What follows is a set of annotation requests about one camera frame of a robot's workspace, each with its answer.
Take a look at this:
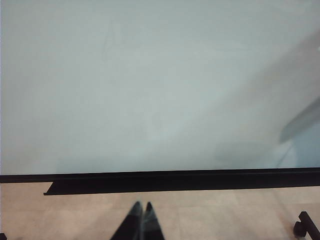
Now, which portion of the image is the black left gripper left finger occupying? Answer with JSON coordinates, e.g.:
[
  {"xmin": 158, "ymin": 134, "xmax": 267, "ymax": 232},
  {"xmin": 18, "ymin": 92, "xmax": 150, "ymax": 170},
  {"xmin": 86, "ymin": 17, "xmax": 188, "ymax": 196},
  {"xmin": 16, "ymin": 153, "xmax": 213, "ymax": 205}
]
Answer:
[{"xmin": 109, "ymin": 200, "xmax": 144, "ymax": 240}]

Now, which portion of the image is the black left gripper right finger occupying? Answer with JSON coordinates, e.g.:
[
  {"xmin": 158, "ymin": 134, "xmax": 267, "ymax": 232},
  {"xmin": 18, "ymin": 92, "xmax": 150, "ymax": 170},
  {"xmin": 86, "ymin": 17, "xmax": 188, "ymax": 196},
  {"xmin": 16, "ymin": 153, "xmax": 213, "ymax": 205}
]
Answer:
[{"xmin": 143, "ymin": 201, "xmax": 166, "ymax": 240}]

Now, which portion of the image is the black stand leg with caster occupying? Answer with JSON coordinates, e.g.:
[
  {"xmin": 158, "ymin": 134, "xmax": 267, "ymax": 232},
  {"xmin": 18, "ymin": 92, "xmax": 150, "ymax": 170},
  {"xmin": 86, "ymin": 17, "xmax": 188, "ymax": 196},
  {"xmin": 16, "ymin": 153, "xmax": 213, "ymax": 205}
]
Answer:
[{"xmin": 293, "ymin": 211, "xmax": 320, "ymax": 240}]

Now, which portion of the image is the glass whiteboard with black frame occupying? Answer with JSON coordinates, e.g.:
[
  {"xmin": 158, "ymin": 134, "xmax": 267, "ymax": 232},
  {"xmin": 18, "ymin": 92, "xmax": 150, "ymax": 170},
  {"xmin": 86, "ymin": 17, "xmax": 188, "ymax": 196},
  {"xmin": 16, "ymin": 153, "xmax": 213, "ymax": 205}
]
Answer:
[{"xmin": 0, "ymin": 0, "xmax": 320, "ymax": 185}]

